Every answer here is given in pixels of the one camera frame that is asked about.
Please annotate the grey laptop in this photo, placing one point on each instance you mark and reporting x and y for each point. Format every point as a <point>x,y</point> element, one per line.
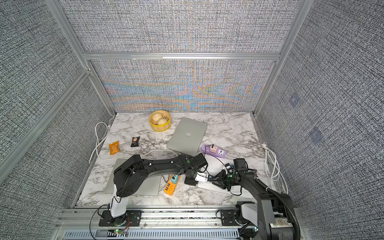
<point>187,136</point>
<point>149,187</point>

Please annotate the teal charger near cord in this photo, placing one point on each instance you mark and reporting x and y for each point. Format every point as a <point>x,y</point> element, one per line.
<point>174,179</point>

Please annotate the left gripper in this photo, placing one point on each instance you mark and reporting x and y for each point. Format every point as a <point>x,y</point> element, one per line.
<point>192,183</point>

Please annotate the steamed bun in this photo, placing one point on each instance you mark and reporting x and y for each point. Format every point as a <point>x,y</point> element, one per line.
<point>162,121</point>
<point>156,117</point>

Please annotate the aluminium front rail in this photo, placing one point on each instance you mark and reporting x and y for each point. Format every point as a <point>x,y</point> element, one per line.
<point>157,223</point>

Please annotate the orange snack packet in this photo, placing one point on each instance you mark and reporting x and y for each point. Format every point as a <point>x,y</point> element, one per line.
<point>114,148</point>

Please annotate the bamboo steamer with yellow bands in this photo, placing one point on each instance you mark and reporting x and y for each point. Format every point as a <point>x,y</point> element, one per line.
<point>161,128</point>

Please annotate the pink charger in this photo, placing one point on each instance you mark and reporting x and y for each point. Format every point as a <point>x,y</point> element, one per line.
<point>213,149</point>

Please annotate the grey laptop front left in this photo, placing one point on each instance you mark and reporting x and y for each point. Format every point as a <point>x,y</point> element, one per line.
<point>149,187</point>

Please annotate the steamed bun left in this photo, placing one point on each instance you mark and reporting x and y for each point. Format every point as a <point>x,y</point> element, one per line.
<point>156,117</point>

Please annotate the steamed bun right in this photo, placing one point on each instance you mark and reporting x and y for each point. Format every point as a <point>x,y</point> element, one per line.
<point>162,121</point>

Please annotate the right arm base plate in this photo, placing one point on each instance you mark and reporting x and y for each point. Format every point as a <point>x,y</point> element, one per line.
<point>228,218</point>

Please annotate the purple power strip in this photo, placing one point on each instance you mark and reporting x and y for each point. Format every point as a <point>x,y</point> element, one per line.
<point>220,153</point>

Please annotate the orange power strip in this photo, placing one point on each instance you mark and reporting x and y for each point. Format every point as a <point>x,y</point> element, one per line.
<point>170,187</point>

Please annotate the black snack packet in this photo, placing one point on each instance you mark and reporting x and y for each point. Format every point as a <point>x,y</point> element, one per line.
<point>135,142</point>

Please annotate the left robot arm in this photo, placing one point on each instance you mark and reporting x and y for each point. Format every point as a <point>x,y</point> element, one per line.
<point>130,175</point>

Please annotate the silver Apple laptop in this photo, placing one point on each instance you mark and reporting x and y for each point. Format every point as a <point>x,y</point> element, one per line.
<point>215,165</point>

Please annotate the grey laptop at back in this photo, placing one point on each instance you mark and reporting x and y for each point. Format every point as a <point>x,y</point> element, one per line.
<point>187,136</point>

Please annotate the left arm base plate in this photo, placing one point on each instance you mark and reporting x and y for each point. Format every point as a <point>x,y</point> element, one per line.
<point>130,218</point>

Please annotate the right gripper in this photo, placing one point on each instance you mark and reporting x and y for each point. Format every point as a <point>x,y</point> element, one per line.
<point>220,180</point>

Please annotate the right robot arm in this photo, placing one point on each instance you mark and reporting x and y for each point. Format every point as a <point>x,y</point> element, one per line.
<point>270,217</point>

